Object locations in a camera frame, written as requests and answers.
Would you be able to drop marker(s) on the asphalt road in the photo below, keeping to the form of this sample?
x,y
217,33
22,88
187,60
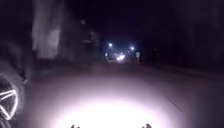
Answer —
x,y
133,86

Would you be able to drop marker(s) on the robot's own part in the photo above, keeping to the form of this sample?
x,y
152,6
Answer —
x,y
146,126
74,126

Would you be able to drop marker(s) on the pale building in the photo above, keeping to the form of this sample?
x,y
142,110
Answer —
x,y
50,33

